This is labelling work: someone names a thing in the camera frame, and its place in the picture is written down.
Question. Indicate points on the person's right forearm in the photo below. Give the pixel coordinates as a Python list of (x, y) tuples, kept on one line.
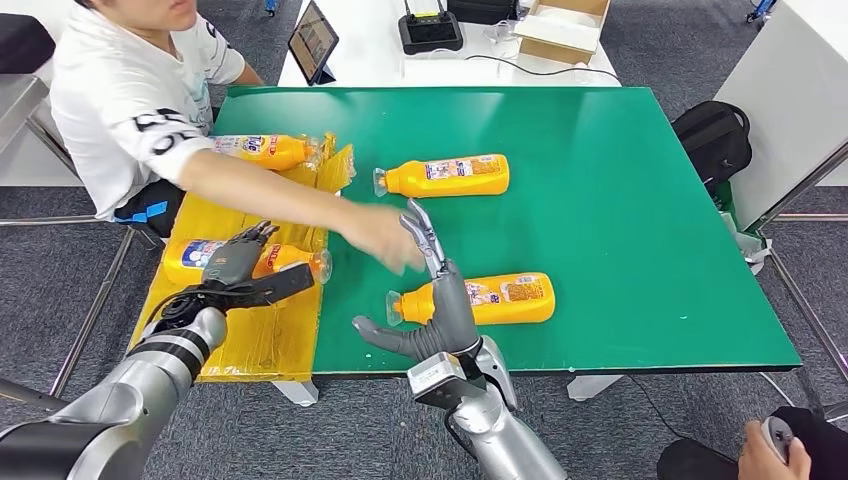
[(265, 192)]

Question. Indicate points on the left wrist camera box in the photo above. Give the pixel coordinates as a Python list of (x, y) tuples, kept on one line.
[(285, 285)]

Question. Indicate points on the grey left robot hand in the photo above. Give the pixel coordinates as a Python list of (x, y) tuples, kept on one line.
[(232, 262)]

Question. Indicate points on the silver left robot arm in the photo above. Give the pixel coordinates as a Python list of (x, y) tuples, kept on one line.
[(139, 391)]

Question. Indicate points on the white table leg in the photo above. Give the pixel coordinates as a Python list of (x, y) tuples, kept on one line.
[(298, 392), (593, 387)]

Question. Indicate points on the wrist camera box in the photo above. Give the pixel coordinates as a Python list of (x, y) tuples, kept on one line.
[(285, 285), (440, 381)]

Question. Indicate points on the grey handheld controller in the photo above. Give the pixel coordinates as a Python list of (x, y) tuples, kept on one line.
[(780, 437)]

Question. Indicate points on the black backpack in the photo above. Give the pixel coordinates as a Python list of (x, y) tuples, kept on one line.
[(712, 139)]

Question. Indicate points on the black tablet on stand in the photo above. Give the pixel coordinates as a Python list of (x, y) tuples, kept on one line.
[(312, 41)]

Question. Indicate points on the green bag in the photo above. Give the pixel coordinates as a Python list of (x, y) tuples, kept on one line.
[(725, 202)]

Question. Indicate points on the person's hand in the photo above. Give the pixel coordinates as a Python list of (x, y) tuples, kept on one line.
[(758, 464)]

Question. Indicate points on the person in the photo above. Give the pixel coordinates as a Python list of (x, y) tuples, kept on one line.
[(119, 99), (828, 437)]

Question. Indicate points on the white plastic wrapping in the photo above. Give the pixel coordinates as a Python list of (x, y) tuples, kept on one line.
[(750, 245)]

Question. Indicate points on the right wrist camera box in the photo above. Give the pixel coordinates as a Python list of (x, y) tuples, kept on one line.
[(440, 381)]

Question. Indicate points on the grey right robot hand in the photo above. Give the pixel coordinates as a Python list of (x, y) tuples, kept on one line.
[(454, 318)]

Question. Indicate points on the black case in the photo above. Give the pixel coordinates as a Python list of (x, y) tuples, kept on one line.
[(482, 10)]

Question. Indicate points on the metal chair frame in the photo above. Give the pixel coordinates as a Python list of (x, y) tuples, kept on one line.
[(66, 220)]

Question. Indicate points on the black cushion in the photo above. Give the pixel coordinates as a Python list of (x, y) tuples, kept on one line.
[(23, 43)]

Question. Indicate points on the metal table frame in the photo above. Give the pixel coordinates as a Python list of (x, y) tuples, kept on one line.
[(807, 311)]

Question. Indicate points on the open cardboard box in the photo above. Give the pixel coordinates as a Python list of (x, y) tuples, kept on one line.
[(563, 36)]

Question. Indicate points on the person's right hand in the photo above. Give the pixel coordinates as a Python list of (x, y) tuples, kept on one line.
[(381, 232)]

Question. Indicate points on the blue wheeled base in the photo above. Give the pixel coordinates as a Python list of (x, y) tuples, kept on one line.
[(760, 9), (270, 6)]

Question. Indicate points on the person's left forearm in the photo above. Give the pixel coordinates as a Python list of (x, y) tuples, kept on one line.
[(246, 74)]

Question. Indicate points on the clear plastic bag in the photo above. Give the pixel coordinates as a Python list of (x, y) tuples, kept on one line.
[(505, 36)]

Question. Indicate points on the orange detergent bottle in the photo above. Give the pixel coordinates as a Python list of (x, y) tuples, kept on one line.
[(517, 298), (278, 151), (407, 179), (182, 258)]

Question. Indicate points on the black router with antennas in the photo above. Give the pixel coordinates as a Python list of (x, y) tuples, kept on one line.
[(430, 33)]

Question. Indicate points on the white table panel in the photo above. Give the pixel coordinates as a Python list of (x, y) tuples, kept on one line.
[(782, 99)]

